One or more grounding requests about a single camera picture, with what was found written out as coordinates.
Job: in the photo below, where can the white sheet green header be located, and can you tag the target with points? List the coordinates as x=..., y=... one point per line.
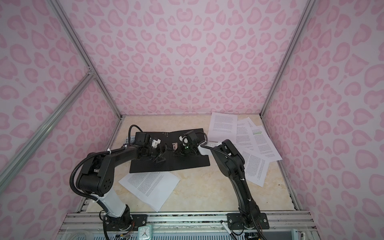
x=265, y=145

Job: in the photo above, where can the aluminium diagonal frame bar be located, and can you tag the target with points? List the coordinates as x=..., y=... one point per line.
x=29, y=148

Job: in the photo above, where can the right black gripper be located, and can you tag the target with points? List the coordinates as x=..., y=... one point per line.
x=180, y=151

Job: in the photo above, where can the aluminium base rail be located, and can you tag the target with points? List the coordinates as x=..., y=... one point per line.
x=284, y=225

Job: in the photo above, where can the white printed sheet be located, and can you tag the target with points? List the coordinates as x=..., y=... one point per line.
x=245, y=137
x=222, y=127
x=152, y=188
x=256, y=167

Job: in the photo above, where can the small white desk clock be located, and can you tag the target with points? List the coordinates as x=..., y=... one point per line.
x=145, y=232

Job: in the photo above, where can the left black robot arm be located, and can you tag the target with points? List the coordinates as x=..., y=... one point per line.
x=93, y=177

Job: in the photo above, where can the black pen on rail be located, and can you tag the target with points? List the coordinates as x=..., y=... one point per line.
x=227, y=229

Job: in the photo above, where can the white printed sheet back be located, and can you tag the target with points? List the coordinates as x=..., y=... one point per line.
x=222, y=127

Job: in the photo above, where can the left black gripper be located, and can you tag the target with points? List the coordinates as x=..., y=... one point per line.
x=160, y=154

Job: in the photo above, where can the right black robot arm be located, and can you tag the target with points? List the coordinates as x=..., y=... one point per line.
x=232, y=165

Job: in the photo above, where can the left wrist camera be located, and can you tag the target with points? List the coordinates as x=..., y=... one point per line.
x=145, y=140

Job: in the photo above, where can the black file folder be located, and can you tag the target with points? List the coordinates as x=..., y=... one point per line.
x=172, y=163

